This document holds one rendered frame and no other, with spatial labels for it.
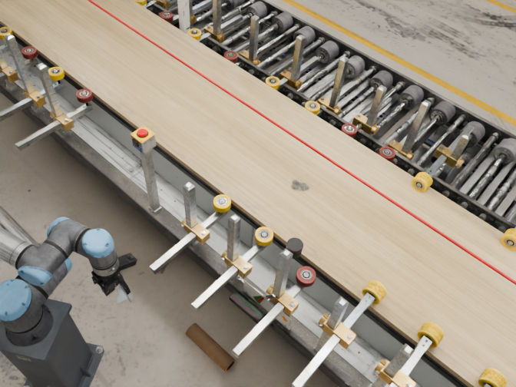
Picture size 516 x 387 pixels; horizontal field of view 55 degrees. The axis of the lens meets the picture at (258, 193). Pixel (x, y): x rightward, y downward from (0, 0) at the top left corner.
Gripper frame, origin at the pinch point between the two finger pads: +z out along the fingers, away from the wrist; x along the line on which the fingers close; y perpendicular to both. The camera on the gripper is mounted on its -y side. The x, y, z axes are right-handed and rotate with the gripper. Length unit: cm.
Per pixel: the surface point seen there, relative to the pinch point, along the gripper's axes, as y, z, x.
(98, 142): -54, 32, -96
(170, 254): -26.5, 10.0, -2.5
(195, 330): -30, 86, 5
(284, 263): -42, -20, 44
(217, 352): -30, 86, 22
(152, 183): -42, 1, -32
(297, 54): -150, -10, -38
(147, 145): -42, -25, -30
